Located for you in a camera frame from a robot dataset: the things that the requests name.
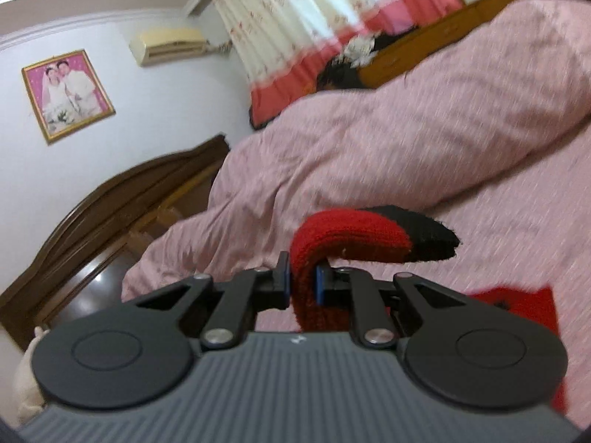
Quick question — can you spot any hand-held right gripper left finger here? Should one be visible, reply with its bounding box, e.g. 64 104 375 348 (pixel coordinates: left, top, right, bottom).
121 251 293 350

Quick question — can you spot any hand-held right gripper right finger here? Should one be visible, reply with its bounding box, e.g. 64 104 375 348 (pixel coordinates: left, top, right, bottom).
314 262 468 350

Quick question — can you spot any red and black knitted sweater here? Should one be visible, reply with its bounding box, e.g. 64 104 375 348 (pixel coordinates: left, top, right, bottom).
290 204 570 413

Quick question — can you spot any pink striped quilt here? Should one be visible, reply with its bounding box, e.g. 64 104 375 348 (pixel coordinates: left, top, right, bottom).
121 0 591 303

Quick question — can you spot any pink bed sheet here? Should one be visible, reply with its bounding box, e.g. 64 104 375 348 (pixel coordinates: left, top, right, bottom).
252 148 591 431

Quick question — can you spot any dark wooden headboard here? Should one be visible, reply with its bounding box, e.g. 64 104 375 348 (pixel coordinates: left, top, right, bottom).
0 134 230 352

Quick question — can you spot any dark cloth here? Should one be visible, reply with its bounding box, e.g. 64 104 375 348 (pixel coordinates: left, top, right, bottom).
316 32 416 95

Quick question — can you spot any brown wooden cabinet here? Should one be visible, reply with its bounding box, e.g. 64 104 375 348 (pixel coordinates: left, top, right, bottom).
358 0 591 89

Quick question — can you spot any red pillow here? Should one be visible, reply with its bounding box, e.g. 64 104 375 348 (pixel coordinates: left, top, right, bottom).
210 0 465 126

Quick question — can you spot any white cloth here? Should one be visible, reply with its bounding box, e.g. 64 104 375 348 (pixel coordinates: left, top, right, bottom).
11 327 48 426

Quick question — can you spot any framed wedding photo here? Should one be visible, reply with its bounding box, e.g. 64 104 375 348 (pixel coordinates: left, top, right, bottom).
21 49 116 145

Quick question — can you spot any cream wall air conditioner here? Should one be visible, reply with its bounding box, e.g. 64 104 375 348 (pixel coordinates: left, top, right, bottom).
128 27 209 66

